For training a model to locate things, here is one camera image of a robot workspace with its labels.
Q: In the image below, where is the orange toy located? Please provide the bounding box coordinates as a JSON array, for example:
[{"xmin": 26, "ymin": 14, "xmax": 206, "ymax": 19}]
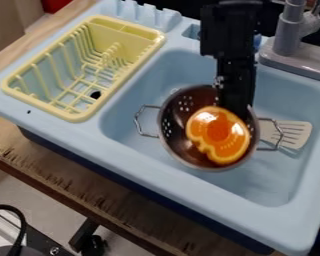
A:
[{"xmin": 184, "ymin": 105, "xmax": 253, "ymax": 165}]

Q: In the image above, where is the dish rack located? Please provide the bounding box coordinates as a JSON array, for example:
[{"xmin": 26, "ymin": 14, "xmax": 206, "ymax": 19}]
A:
[{"xmin": 0, "ymin": 14, "xmax": 167, "ymax": 123}]

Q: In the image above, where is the grey spatula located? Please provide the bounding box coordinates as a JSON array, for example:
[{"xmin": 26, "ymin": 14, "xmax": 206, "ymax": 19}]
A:
[{"xmin": 254, "ymin": 119, "xmax": 314, "ymax": 152}]

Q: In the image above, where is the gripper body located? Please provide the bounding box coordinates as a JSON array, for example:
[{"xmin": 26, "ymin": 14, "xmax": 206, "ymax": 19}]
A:
[{"xmin": 198, "ymin": 2, "xmax": 263, "ymax": 60}]

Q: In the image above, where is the silver strainer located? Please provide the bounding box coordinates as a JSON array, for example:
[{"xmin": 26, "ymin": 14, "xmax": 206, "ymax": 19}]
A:
[{"xmin": 133, "ymin": 83, "xmax": 286, "ymax": 172}]

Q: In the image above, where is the black cable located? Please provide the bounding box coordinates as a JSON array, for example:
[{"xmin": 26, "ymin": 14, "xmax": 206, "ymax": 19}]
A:
[{"xmin": 0, "ymin": 203, "xmax": 30, "ymax": 256}]

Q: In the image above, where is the tap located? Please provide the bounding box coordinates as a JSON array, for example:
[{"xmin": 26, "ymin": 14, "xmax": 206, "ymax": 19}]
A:
[{"xmin": 256, "ymin": 0, "xmax": 320, "ymax": 83}]

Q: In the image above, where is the toy sink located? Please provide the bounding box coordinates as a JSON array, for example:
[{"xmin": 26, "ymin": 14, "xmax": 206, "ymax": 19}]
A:
[{"xmin": 0, "ymin": 0, "xmax": 320, "ymax": 256}]

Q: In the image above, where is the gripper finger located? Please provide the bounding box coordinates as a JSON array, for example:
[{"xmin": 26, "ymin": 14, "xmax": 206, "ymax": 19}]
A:
[{"xmin": 214, "ymin": 57, "xmax": 258, "ymax": 118}]

